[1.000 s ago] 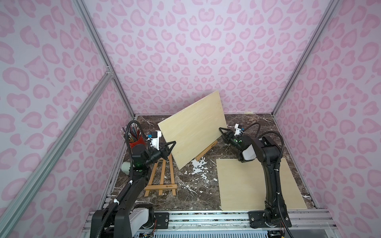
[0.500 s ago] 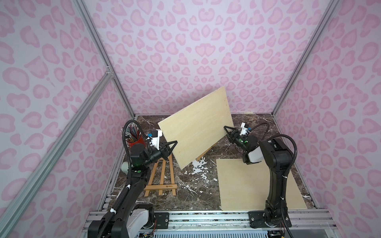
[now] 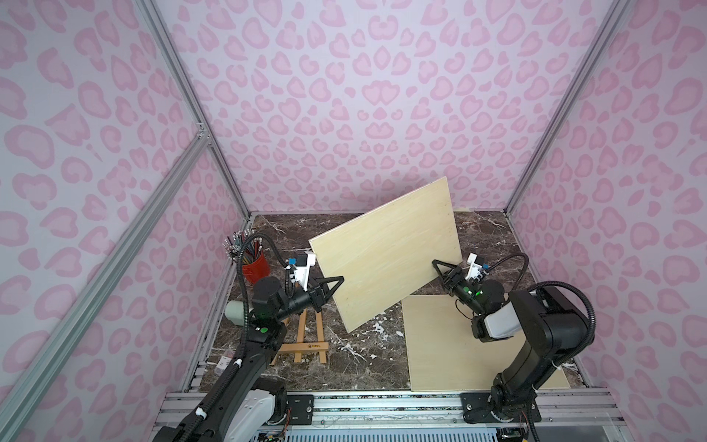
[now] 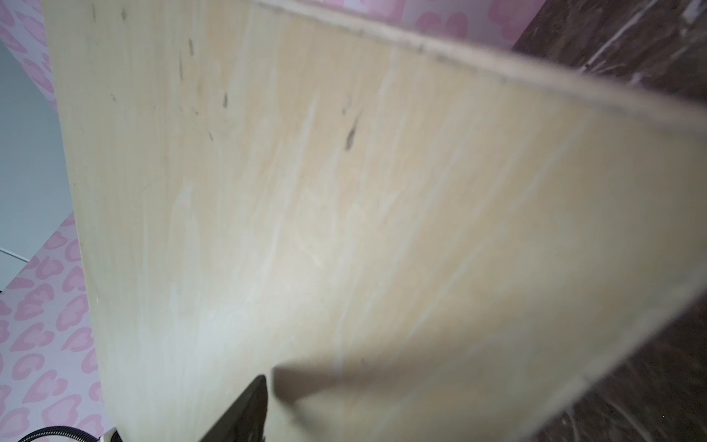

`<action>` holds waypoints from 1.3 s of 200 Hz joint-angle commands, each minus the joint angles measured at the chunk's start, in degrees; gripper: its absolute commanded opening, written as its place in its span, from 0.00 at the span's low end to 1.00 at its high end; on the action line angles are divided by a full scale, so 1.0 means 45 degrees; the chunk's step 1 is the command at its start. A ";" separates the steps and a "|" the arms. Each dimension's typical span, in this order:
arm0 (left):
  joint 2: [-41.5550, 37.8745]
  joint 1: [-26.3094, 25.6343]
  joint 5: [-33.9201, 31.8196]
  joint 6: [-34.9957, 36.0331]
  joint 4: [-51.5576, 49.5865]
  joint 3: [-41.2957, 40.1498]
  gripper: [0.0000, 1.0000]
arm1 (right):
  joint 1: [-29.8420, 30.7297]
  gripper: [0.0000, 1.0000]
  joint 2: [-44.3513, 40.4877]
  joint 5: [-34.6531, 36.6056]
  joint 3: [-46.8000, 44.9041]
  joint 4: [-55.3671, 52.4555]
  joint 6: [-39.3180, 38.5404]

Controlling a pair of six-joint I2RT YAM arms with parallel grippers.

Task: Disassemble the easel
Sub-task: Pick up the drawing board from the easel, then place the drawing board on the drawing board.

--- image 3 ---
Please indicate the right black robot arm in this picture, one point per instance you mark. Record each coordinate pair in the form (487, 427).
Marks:
(557, 320)

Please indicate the wooden easel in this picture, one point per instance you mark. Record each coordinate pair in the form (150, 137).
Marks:
(310, 341)

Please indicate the bunch of coloured pencils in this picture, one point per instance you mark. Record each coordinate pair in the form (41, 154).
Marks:
(237, 251)

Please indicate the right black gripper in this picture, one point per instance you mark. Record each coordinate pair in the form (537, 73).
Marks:
(450, 279)

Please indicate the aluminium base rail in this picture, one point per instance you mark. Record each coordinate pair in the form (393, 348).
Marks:
(554, 415)

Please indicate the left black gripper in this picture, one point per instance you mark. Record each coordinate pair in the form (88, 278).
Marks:
(318, 296)

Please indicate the red pencil bucket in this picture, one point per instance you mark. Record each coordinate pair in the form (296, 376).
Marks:
(254, 271)

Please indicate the plywood board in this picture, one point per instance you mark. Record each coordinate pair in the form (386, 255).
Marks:
(386, 254)
(443, 354)

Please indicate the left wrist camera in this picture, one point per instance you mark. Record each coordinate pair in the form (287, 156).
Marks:
(299, 267)

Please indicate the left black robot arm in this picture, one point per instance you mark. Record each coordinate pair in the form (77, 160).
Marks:
(242, 400)

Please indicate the small pink packet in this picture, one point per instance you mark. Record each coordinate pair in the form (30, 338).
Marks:
(223, 364)

